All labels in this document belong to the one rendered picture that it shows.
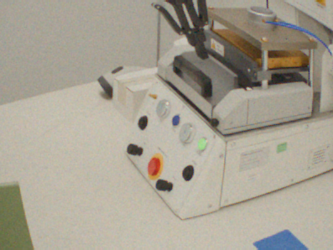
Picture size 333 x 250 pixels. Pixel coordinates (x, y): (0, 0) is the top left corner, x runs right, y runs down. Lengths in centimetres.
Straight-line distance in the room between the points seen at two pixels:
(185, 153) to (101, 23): 159
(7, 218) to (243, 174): 66
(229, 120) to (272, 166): 18
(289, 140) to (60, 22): 164
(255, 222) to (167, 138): 30
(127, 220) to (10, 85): 159
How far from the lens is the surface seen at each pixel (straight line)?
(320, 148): 148
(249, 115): 130
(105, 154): 159
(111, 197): 142
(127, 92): 172
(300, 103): 138
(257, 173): 137
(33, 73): 284
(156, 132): 149
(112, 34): 293
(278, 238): 129
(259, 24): 141
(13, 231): 87
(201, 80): 134
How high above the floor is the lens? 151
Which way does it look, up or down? 26 degrees down
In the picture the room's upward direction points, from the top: 1 degrees clockwise
